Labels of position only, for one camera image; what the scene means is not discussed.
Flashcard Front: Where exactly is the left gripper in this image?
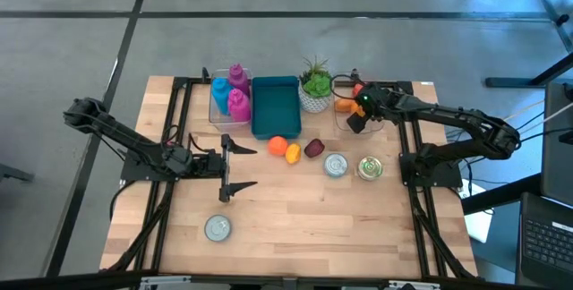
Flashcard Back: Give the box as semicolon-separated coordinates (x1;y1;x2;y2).
190;132;259;204

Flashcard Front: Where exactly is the oblong orange toy fruit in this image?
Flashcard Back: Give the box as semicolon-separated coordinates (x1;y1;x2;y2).
334;98;356;114

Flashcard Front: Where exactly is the bright pink squeeze bottle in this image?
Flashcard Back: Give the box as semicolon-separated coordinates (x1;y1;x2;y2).
227;88;252;123

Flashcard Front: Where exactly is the gold tin can blue label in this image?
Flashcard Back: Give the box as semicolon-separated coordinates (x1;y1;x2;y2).
356;155;385;182

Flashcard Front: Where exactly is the blue plastic squeeze bottle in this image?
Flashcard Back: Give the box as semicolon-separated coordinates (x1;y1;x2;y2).
210;77;234;116

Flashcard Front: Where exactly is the dark red toy fruit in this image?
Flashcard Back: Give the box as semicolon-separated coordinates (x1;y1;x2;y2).
304;138;326;159

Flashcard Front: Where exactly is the purple pink squeeze bottle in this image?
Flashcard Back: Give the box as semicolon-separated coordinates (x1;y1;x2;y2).
227;63;251;98

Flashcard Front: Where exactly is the clear plastic container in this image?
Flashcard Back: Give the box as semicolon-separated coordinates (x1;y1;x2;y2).
331;73;389;140
206;67;254;132

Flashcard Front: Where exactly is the yellow toy lemon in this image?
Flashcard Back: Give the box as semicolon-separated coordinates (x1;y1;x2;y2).
284;142;303;166

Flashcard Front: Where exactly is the potted succulent white pot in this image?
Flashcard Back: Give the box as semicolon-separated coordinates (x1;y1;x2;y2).
297;55;335;115

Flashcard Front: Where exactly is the silver tin can navy label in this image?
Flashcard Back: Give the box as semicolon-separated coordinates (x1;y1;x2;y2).
203;214;233;243

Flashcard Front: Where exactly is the teal plastic tray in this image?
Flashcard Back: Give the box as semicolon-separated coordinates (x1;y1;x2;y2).
249;75;302;141

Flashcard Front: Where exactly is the teal label tin can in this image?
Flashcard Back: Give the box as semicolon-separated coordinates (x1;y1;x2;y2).
323;152;349;179

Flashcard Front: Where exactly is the black stand leg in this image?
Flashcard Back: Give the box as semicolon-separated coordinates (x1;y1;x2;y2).
485;52;573;89

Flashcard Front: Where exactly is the white sheet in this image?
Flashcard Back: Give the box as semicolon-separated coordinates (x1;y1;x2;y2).
460;177;494;244

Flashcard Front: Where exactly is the black desk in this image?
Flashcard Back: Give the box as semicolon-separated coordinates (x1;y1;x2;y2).
539;81;573;206

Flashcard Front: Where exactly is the black laptop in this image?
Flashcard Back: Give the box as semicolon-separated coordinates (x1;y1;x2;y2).
514;191;573;290

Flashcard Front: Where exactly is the grey chair leg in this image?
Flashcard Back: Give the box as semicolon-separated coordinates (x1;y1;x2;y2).
0;163;35;183

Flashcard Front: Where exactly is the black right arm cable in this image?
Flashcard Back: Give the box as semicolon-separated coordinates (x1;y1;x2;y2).
329;73;359;101

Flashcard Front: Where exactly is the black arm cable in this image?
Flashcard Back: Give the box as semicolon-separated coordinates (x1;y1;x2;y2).
329;73;359;101
186;132;211;154

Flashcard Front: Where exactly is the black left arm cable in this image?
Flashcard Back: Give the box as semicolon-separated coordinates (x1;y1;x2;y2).
186;132;211;154

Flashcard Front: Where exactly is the black aluminium table frame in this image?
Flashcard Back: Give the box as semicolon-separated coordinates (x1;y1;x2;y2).
100;66;480;282

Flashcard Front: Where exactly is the silver aluminium bracket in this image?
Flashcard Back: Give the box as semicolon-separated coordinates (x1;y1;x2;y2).
139;275;192;289
388;279;442;290

